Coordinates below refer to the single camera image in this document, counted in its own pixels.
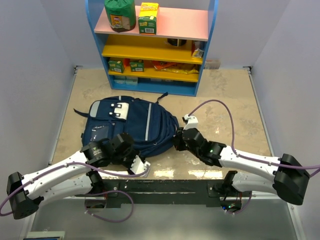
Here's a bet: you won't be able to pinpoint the green cylindrical package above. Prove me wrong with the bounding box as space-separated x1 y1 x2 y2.
104 0 137 33

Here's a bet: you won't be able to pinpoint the navy blue student backpack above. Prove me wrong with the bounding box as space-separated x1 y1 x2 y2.
75 95 179 158

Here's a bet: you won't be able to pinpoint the yellow green carton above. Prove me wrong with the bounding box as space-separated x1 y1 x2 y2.
138 2 159 35

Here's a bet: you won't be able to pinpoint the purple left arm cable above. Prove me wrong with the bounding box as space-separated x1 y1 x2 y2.
0 161 151 217

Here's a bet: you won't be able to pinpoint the small box behind shelf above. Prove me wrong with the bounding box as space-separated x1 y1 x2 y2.
204 59 221 70

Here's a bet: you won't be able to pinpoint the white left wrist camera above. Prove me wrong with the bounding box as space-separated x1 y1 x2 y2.
128 155 151 178

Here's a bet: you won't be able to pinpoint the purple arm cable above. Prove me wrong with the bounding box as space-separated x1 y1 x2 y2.
0 161 151 217
187 99 320 179

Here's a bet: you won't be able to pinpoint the blue shelf unit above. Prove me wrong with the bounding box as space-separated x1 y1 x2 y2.
85 0 219 97

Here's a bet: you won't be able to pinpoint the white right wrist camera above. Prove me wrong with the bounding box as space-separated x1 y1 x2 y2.
182 114 199 130

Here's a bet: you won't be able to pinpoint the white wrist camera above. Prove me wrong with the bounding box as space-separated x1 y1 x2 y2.
128 155 151 178
182 114 199 130

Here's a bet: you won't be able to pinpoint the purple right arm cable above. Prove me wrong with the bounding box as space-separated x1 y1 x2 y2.
187 99 320 179

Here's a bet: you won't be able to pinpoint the small snack pouch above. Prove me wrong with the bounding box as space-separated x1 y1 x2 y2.
191 41 205 58

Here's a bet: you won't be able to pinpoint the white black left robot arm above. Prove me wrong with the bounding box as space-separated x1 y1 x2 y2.
0 133 150 220

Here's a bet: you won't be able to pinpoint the small green box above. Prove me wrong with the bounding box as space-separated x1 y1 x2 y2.
108 57 125 74
129 59 145 72

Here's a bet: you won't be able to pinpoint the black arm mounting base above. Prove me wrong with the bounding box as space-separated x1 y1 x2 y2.
78 179 250 208

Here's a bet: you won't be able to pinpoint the small green box right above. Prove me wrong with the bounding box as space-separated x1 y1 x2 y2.
129 59 145 72

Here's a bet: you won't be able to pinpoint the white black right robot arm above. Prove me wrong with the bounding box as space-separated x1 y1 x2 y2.
173 128 311 206

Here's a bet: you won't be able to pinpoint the small green box left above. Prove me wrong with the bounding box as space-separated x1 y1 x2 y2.
108 57 125 74

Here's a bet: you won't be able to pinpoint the orange yellow snack packets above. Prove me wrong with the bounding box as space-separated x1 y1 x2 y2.
151 60 199 75

